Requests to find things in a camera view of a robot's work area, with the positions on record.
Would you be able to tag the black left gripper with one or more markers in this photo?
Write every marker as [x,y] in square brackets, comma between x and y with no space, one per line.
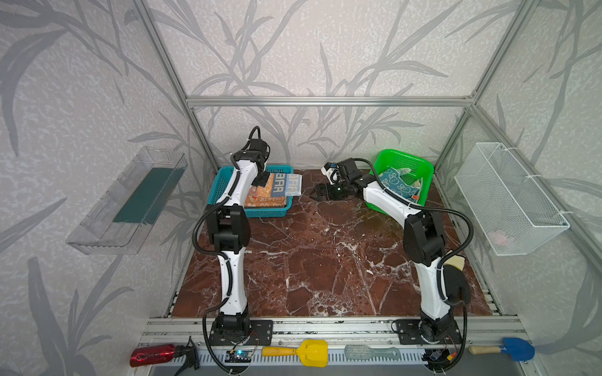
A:
[260,178]

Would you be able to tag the red bottle with black trigger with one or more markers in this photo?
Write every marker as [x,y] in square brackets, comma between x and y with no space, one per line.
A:
[151,355]

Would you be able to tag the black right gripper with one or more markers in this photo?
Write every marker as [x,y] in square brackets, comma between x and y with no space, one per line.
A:
[329,189]

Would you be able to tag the clear plastic wall tray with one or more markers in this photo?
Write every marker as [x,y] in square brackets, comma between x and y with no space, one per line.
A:
[123,218]

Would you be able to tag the pink object in wire basket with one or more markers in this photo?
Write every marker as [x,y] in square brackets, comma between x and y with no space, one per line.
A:
[498,238]

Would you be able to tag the yellow toy shovel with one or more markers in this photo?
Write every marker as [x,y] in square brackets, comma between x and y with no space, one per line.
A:
[312,353]

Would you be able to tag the black and yellow glove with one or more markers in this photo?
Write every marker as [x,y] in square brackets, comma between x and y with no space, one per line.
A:
[457,288]

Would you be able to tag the teal plastic basket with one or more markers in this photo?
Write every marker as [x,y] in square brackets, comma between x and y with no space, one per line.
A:
[223,178]

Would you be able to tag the blue toy shovel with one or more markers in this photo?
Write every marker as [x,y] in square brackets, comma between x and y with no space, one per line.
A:
[518,349]

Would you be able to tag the orange bunny towel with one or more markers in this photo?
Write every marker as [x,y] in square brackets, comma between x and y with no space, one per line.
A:
[261,197]

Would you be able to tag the right controller board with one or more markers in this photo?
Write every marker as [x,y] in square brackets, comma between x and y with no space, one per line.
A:
[440,356]

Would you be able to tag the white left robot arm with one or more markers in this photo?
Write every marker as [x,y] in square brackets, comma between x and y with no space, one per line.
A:
[224,231]

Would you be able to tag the blue bunny towel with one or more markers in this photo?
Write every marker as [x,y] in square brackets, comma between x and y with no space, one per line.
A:
[402,183]

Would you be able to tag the orange beige lettered towel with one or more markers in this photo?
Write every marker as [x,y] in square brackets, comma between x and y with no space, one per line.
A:
[281,185]

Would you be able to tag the green plastic basket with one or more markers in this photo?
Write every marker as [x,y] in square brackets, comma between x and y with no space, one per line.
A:
[421,169]

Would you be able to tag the aluminium frame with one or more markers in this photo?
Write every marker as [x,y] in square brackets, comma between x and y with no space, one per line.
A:
[545,98]

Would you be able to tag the pale green brush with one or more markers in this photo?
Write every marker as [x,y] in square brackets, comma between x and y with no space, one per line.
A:
[362,352]

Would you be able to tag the white wire wall basket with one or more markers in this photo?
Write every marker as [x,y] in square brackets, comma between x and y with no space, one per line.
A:
[504,196]

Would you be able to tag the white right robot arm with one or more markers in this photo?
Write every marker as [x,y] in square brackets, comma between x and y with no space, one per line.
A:
[443,286]

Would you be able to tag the controller board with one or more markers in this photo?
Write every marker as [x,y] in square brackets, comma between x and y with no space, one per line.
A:
[440,356]
[239,356]

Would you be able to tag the left controller board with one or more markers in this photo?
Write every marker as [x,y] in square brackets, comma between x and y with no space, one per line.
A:
[239,356]

